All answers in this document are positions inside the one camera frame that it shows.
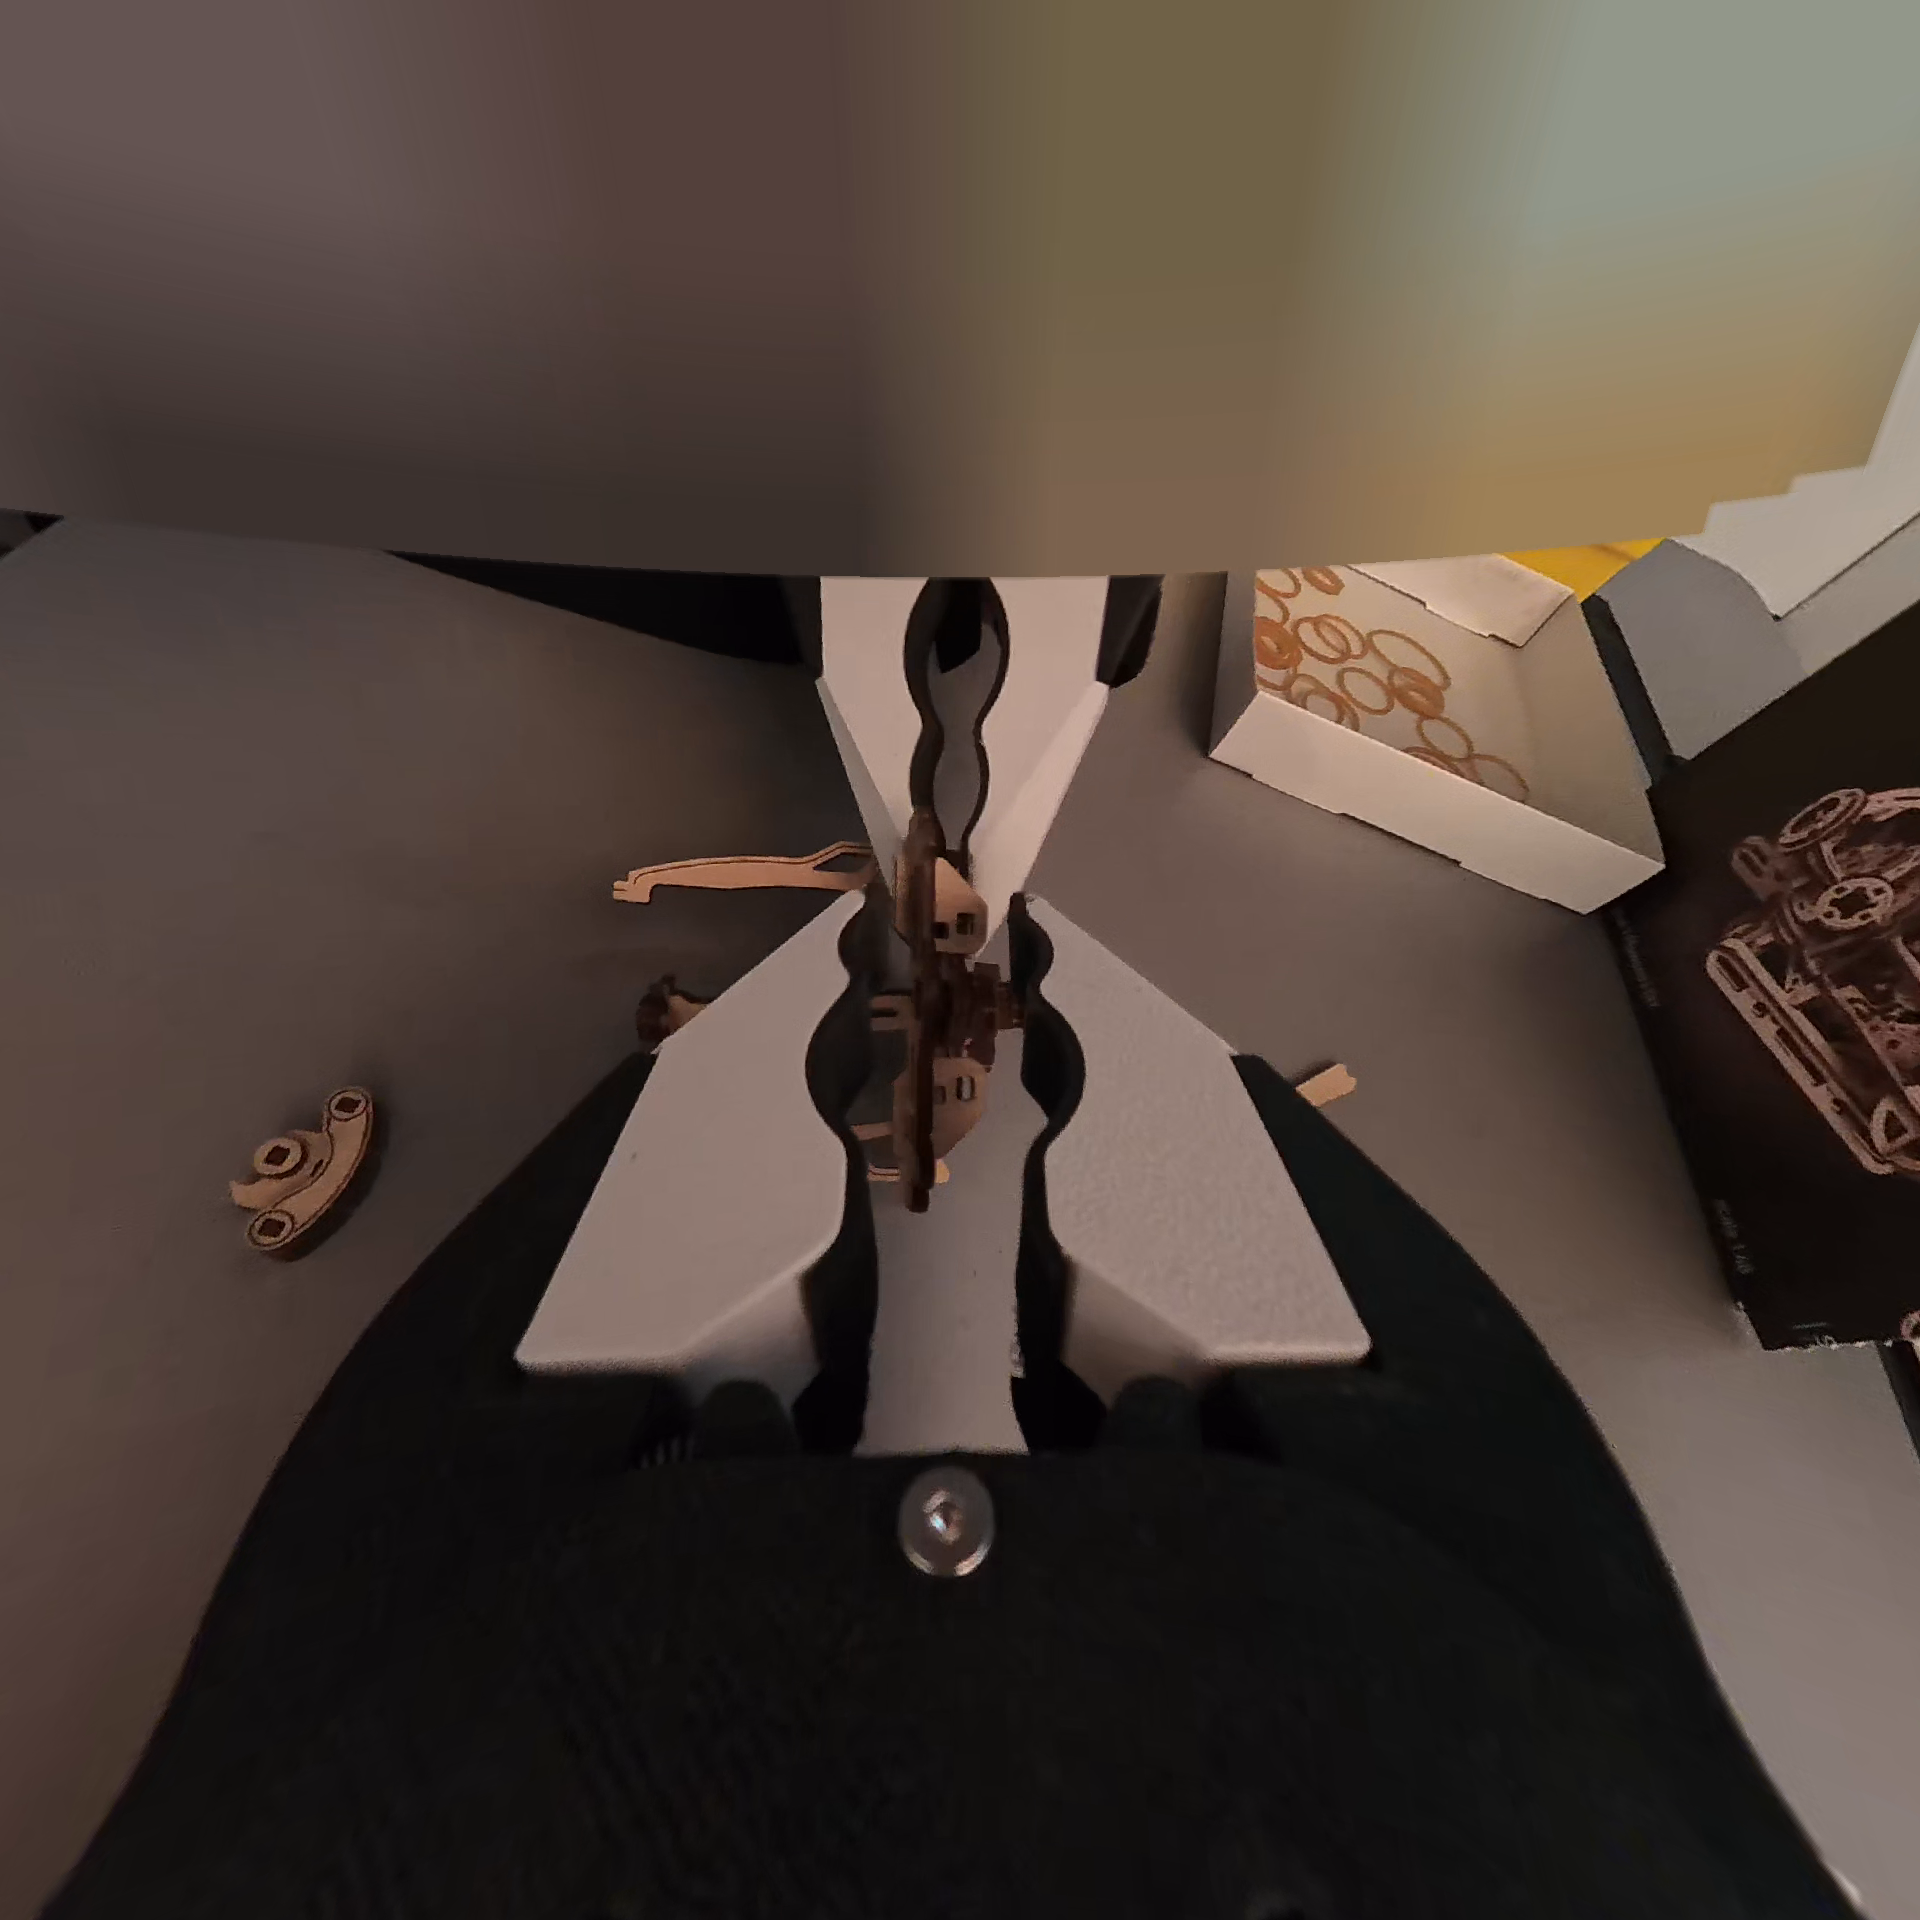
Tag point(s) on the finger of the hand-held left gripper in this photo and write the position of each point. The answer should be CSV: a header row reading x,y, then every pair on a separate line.
x,y
860,662
1056,662

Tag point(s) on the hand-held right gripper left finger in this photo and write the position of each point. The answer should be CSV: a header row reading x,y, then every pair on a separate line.
x,y
707,1201

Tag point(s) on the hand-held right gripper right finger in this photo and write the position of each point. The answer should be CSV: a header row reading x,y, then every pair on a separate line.
x,y
1201,1201

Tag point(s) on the wooden truss arm with gear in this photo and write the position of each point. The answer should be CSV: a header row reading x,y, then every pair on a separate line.
x,y
666,1009

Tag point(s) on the wooden gear assembly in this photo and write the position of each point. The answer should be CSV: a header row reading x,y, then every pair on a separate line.
x,y
917,1036

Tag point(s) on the black model kit box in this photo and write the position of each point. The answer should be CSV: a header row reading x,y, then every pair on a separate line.
x,y
1770,1051

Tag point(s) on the flat wooden stick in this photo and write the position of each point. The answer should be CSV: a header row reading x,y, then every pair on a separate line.
x,y
1322,1089

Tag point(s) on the pile of rubber bands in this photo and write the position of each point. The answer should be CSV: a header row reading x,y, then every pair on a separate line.
x,y
1379,682

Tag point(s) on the white cardboard box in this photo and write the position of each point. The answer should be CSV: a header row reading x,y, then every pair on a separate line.
x,y
1437,827

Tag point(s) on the curved stacked wooden block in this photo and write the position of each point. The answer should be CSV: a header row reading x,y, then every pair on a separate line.
x,y
308,1180

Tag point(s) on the white cardboard flap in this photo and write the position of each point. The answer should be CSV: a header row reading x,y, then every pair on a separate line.
x,y
1844,543

